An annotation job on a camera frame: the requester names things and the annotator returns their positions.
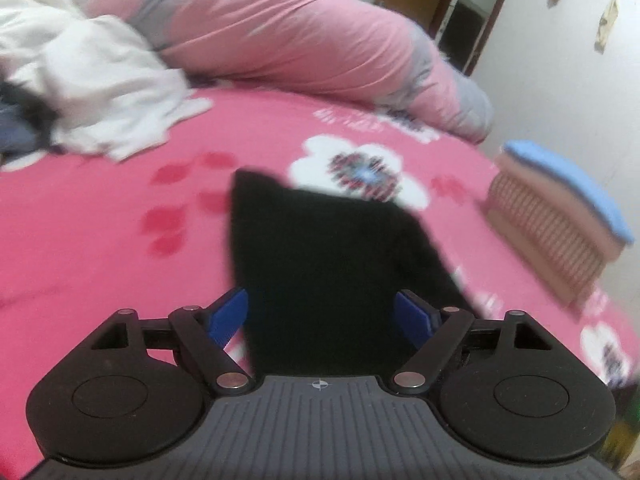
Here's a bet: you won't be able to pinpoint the cream folded cloth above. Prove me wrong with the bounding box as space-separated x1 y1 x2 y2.
495 152 626 261

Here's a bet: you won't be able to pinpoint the dark garment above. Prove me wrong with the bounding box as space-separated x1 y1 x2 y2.
0 82 58 133

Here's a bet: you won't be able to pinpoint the black shirt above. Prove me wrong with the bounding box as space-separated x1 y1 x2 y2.
227 169 473 376

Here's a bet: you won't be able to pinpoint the white garment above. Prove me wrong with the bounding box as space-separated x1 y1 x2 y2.
0 0 88 91
42 14 213 162

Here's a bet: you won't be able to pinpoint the dark door frame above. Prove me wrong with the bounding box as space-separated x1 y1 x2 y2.
430 0 522 77

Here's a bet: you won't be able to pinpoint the blue jeans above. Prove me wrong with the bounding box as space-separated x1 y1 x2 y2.
0 100 51 157

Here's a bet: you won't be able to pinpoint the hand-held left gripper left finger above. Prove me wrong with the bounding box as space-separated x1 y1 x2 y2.
90 287 251 395

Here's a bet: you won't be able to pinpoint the blue folded cloth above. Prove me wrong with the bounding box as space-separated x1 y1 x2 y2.
502 140 633 246

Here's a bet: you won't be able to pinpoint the long hanging sock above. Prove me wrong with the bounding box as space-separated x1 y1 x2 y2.
595 0 621 53

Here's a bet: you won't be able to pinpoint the pink grey duvet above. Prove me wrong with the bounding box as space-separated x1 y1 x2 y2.
65 0 496 143

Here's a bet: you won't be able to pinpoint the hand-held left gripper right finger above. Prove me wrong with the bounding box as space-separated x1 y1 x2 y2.
392 290 551 395

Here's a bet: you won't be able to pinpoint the pink floral blanket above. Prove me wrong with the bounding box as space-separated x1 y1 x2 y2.
0 85 640 411

